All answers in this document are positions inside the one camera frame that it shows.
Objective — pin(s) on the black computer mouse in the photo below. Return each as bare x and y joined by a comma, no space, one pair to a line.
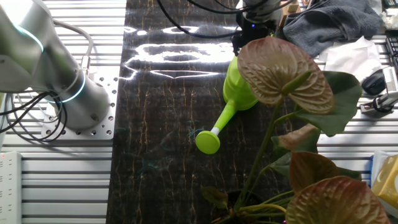
373,84

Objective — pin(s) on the wooden block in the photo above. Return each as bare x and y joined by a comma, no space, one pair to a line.
290,7

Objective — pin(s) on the black keyboard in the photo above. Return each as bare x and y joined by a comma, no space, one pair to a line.
392,46

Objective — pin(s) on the black marble pattern mat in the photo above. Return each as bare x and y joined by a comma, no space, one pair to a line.
171,124

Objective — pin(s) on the crumpled white tissue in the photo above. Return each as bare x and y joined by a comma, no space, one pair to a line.
390,19

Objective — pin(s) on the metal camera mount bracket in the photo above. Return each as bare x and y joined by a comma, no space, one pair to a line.
385,101

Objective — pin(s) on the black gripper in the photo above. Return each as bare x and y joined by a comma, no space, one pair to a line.
255,31

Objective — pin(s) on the grey towel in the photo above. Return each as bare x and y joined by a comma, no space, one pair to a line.
326,28

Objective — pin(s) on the blue white package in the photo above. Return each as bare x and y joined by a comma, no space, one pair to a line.
377,161

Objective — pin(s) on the yellow tissue packet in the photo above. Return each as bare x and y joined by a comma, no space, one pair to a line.
387,180

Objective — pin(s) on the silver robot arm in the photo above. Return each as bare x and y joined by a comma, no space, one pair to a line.
84,102

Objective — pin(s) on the white power strip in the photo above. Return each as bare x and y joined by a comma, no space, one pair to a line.
9,186

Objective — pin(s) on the white tissue paper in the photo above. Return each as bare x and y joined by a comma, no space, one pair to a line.
357,59

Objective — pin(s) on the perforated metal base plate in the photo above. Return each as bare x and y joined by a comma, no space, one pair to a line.
101,136

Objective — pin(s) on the lime green watering can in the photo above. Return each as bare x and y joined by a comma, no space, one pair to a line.
237,90

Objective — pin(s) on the anthurium plant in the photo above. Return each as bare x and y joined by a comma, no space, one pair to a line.
273,68

